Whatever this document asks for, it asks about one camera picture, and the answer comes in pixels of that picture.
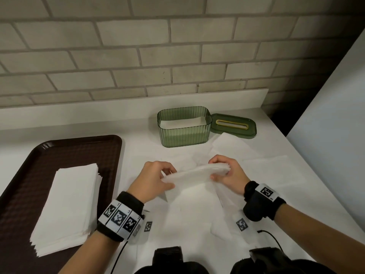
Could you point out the white paper napkin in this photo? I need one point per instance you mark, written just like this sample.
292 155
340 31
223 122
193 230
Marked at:
276 171
159 156
194 219
231 146

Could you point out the white cabinet side panel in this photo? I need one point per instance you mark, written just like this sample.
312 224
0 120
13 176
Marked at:
333 139

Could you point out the stack of white napkins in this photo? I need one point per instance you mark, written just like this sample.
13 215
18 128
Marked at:
68 208

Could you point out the black body-worn gear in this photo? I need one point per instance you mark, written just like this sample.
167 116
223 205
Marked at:
171 261
273 262

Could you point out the white counter backsplash ledge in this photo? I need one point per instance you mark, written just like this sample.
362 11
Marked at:
128 108

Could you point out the person's left forearm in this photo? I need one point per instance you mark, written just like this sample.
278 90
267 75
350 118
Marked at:
88 253

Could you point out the white napkin bundle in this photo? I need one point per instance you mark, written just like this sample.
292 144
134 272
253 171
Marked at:
196 174

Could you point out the person's left hand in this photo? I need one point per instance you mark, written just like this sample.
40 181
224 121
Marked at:
148 181

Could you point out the person's right hand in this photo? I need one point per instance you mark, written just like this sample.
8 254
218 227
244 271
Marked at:
235 176

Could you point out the person's left thumb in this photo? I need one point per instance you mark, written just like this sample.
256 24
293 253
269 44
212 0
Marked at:
168 186

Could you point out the black wristband with markers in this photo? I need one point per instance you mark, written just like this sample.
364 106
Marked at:
121 216
259 204

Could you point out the person's right thumb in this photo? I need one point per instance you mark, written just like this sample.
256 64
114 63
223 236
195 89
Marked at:
218 177

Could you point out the white napkins inside box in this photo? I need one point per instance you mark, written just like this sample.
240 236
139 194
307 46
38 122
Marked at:
184 122

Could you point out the black left wristband with markers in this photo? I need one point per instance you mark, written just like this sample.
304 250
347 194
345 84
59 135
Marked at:
121 216

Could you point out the brown plastic tray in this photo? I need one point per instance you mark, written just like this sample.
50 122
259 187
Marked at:
25 182

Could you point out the green tissue box lid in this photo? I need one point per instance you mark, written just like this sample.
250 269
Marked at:
233 126

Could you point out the green ribbed tissue box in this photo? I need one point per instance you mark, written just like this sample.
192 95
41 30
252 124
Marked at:
185 136

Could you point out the black right wristband with markers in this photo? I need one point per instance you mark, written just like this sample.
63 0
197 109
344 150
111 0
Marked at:
259 204

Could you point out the person's right forearm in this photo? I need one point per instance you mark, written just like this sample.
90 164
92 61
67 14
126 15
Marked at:
319 239

